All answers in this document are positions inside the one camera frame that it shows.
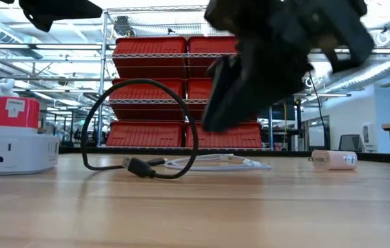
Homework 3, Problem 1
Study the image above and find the rounded white power strip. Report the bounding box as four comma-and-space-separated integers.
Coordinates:
0, 130, 61, 177

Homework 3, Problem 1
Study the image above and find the pink USB wall charger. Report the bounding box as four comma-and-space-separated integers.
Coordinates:
307, 149, 358, 172

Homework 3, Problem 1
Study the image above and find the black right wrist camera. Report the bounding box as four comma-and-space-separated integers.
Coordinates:
204, 0, 286, 39

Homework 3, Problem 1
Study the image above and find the thin black cable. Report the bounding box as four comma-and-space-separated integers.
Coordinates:
309, 70, 331, 149

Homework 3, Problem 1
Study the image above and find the black monitor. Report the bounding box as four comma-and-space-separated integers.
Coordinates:
258, 102, 296, 122

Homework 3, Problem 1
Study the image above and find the black robot arm with cables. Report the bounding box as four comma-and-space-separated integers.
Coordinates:
59, 147, 390, 165

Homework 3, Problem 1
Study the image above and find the red USB wall charger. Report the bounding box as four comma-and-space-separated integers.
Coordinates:
0, 96, 41, 135

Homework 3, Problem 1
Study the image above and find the black USB cable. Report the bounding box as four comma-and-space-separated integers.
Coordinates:
80, 78, 200, 180

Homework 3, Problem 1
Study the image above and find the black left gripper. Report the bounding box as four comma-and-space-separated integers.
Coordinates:
19, 0, 104, 33

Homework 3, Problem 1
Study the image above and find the chrome wire shelf rack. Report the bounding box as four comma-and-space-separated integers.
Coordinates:
97, 4, 296, 152

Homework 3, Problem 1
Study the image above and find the white wall dispenser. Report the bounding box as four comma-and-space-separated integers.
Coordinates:
362, 123, 376, 147

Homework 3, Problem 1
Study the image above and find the thin yellow cable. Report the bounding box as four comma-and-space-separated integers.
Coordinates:
281, 101, 288, 147

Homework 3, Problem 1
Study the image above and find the dark grey chair back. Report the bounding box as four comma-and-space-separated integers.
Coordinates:
338, 134, 365, 153

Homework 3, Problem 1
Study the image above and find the red plastic bin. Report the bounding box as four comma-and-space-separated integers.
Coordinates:
187, 35, 239, 79
187, 77, 217, 122
113, 37, 187, 79
109, 78, 186, 122
106, 121, 185, 149
185, 121, 263, 149

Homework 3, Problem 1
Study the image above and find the white USB cable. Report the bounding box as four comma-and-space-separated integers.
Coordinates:
163, 153, 272, 172

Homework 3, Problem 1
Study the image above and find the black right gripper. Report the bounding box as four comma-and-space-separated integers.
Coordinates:
201, 0, 376, 133

